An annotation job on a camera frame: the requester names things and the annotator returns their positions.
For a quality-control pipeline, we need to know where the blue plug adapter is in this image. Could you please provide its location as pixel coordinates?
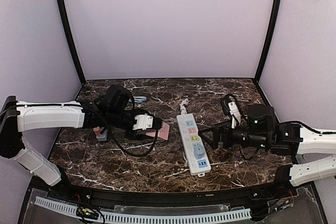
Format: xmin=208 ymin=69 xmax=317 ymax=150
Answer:
xmin=193 ymin=143 xmax=204 ymax=159

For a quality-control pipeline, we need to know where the pink plug adapter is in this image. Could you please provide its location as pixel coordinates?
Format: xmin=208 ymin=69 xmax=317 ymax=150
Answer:
xmin=93 ymin=127 xmax=101 ymax=136

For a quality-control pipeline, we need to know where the white colourful power strip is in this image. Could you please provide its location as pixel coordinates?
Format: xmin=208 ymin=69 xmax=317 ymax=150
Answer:
xmin=176 ymin=113 xmax=211 ymax=177

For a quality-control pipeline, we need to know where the blue-grey power strip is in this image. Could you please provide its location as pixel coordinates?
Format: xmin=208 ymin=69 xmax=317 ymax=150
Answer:
xmin=95 ymin=130 xmax=108 ymax=142

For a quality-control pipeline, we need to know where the pink cube socket adapter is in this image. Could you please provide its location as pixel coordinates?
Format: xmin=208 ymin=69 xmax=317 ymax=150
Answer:
xmin=145 ymin=122 xmax=170 ymax=141

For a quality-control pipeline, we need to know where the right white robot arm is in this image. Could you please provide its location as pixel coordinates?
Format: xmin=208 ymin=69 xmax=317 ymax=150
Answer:
xmin=198 ymin=104 xmax=335 ymax=187

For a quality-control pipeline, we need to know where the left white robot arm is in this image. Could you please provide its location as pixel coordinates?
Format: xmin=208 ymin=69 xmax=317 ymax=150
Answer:
xmin=1 ymin=85 xmax=154 ymax=187

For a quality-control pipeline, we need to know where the small green circuit board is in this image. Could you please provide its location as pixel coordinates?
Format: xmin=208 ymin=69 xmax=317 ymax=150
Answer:
xmin=76 ymin=207 xmax=99 ymax=220

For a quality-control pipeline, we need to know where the grey power strip cable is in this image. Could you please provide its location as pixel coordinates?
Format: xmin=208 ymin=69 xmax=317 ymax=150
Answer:
xmin=130 ymin=95 xmax=148 ymax=104

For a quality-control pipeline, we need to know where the black front frame rail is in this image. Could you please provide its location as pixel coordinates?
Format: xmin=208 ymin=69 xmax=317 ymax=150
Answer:
xmin=31 ymin=175 xmax=313 ymax=210

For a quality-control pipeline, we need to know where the white slotted cable duct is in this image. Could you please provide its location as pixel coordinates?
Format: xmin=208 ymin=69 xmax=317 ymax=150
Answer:
xmin=34 ymin=196 xmax=251 ymax=223

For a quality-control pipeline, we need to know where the left black frame post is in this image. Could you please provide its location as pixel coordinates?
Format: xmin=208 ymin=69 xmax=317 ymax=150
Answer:
xmin=57 ymin=0 xmax=86 ymax=86

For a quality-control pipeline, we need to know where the black frame post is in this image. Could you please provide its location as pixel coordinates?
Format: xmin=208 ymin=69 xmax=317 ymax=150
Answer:
xmin=57 ymin=0 xmax=86 ymax=86
xmin=254 ymin=0 xmax=281 ymax=84

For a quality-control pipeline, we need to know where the right black frame post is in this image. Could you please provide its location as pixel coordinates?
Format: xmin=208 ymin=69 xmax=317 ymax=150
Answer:
xmin=254 ymin=0 xmax=281 ymax=84

